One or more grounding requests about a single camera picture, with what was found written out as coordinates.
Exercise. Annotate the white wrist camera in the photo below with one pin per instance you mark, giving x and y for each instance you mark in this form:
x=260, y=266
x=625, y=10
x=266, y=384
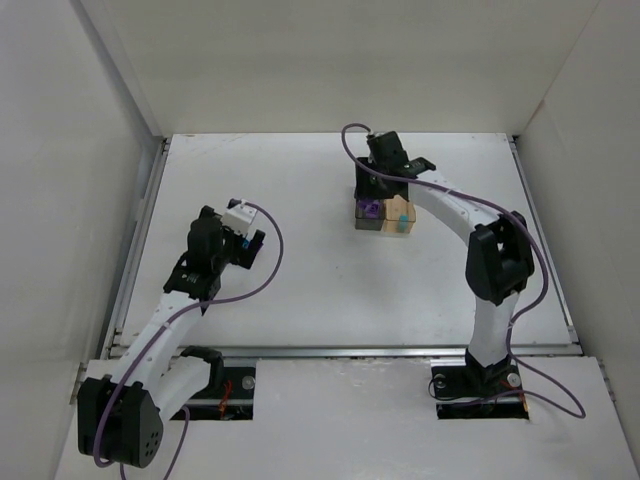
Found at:
x=239, y=216
x=373, y=137

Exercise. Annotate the orange transparent container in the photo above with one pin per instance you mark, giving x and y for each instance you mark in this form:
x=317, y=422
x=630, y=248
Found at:
x=396, y=207

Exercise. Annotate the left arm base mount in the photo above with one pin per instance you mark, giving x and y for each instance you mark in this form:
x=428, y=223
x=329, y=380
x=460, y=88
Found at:
x=231, y=400

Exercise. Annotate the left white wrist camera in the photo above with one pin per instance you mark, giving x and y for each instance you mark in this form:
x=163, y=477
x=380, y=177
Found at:
x=239, y=216

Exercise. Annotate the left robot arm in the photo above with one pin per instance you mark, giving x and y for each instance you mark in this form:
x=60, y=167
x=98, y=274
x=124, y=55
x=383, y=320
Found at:
x=121, y=415

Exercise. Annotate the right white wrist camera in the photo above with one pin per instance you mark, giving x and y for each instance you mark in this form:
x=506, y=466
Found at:
x=373, y=137

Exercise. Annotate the purple printed lego brick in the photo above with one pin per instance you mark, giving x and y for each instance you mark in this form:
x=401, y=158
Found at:
x=373, y=209

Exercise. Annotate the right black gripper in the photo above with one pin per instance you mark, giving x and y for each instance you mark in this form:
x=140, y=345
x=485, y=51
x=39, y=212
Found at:
x=373, y=183

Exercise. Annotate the grey transparent container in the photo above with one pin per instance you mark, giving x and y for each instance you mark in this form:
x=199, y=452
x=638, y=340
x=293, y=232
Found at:
x=361, y=223

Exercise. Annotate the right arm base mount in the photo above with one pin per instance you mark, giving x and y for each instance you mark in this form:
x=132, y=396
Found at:
x=460, y=396

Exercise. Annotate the aluminium rail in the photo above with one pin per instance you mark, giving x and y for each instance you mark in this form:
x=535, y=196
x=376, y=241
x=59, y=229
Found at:
x=568, y=350

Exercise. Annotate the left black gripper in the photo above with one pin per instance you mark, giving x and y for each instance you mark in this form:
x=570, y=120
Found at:
x=250, y=245

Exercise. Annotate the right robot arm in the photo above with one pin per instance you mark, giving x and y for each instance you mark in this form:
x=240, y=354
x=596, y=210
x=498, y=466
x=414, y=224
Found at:
x=500, y=250

